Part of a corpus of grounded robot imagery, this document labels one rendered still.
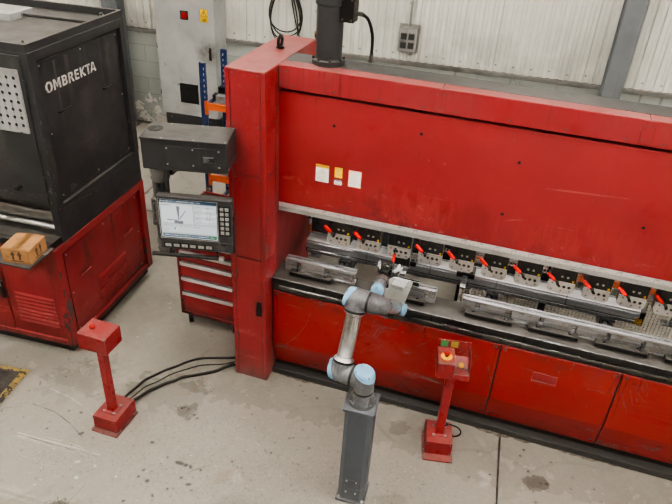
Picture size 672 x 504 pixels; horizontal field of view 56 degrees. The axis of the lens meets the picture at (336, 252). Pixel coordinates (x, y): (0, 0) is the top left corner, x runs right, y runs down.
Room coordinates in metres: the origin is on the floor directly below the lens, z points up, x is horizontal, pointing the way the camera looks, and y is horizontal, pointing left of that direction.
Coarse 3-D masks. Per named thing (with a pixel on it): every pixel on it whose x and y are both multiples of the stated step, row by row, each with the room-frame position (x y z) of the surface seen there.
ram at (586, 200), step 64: (320, 128) 3.61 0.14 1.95; (384, 128) 3.50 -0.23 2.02; (448, 128) 3.40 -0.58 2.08; (512, 128) 3.31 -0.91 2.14; (320, 192) 3.60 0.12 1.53; (384, 192) 3.49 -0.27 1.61; (448, 192) 3.38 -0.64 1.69; (512, 192) 3.29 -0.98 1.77; (576, 192) 3.19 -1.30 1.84; (640, 192) 3.11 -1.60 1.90; (512, 256) 3.26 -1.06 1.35; (576, 256) 3.17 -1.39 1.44; (640, 256) 3.08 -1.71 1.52
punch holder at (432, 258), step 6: (420, 240) 3.42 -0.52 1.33; (426, 240) 3.41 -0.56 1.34; (420, 246) 3.42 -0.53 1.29; (426, 246) 3.40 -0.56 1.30; (432, 246) 3.39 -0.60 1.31; (438, 246) 3.38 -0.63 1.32; (444, 246) 3.43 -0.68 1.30; (420, 252) 3.41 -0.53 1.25; (432, 252) 3.39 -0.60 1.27; (438, 252) 3.38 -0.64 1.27; (420, 258) 3.41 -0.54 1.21; (426, 258) 3.40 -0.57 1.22; (432, 258) 3.40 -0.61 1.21; (438, 258) 3.38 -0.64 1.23; (432, 264) 3.39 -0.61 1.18; (438, 264) 3.38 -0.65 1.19
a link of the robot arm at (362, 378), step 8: (352, 368) 2.59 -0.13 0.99; (360, 368) 2.58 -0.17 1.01; (368, 368) 2.59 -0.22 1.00; (352, 376) 2.55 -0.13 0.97; (360, 376) 2.52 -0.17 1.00; (368, 376) 2.53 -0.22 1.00; (352, 384) 2.53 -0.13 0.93; (360, 384) 2.51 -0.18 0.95; (368, 384) 2.51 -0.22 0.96; (360, 392) 2.51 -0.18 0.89; (368, 392) 2.52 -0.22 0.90
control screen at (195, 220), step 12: (168, 204) 3.29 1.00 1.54; (180, 204) 3.28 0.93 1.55; (192, 204) 3.28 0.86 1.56; (204, 204) 3.28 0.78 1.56; (168, 216) 3.29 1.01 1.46; (180, 216) 3.28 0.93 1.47; (192, 216) 3.28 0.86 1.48; (204, 216) 3.28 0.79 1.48; (216, 216) 3.28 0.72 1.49; (168, 228) 3.29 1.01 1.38; (180, 228) 3.28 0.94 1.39; (192, 228) 3.28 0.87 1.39; (204, 228) 3.28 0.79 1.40; (216, 228) 3.28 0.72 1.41; (216, 240) 3.28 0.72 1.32
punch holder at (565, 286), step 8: (552, 272) 3.19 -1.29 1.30; (560, 272) 3.18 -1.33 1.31; (568, 272) 3.17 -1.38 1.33; (576, 272) 3.16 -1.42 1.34; (552, 280) 3.19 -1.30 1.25; (560, 280) 3.18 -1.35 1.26; (568, 280) 3.17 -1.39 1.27; (552, 288) 3.18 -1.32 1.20; (560, 288) 3.17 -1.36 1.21; (568, 288) 3.17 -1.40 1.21
